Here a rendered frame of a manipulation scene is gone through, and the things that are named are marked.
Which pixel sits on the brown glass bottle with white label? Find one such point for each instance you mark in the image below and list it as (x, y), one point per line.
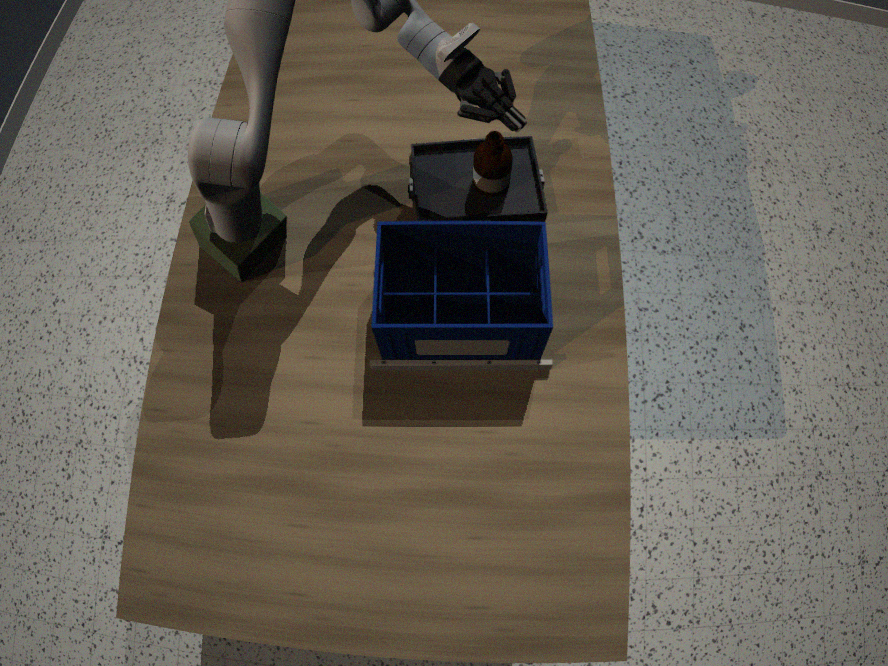
(492, 166)

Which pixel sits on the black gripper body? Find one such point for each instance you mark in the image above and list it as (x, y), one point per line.
(462, 73)

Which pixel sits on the blue crate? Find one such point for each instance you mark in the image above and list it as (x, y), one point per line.
(463, 323)

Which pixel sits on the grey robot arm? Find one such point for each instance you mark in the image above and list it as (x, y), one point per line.
(233, 153)

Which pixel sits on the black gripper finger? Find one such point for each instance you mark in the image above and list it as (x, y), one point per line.
(491, 111)
(506, 95)

